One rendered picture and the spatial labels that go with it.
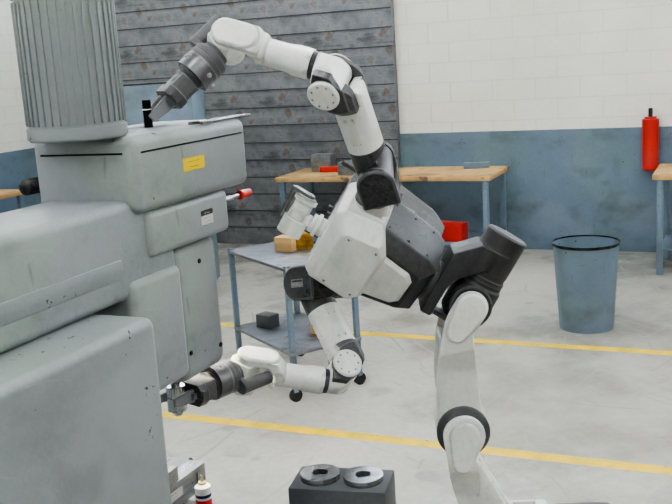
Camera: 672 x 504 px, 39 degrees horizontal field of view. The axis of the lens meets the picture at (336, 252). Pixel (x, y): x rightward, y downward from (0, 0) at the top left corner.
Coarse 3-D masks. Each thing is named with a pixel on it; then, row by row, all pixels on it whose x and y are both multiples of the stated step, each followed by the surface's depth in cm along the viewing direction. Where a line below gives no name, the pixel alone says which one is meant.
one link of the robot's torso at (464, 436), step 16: (464, 416) 249; (448, 432) 250; (464, 432) 248; (480, 432) 249; (448, 448) 251; (464, 448) 249; (480, 448) 250; (448, 464) 252; (464, 464) 250; (480, 464) 256; (464, 480) 254; (480, 480) 256; (464, 496) 258; (480, 496) 257; (496, 496) 257
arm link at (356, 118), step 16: (352, 64) 219; (352, 80) 221; (320, 96) 214; (336, 96) 213; (352, 96) 215; (368, 96) 220; (336, 112) 217; (352, 112) 216; (368, 112) 220; (352, 128) 221; (368, 128) 222; (352, 144) 224; (368, 144) 224
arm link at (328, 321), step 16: (336, 304) 258; (320, 320) 255; (336, 320) 254; (320, 336) 255; (336, 336) 252; (352, 336) 254; (336, 352) 251; (352, 352) 248; (336, 368) 245; (352, 368) 246
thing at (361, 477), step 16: (320, 464) 217; (304, 480) 210; (320, 480) 209; (336, 480) 211; (352, 480) 208; (368, 480) 207; (384, 480) 210; (304, 496) 208; (320, 496) 208; (336, 496) 207; (352, 496) 206; (368, 496) 205; (384, 496) 204
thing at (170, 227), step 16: (224, 192) 224; (160, 208) 201; (176, 208) 205; (192, 208) 211; (208, 208) 217; (224, 208) 223; (160, 224) 199; (176, 224) 205; (192, 224) 211; (208, 224) 217; (224, 224) 224; (160, 240) 199; (176, 240) 205; (192, 240) 211
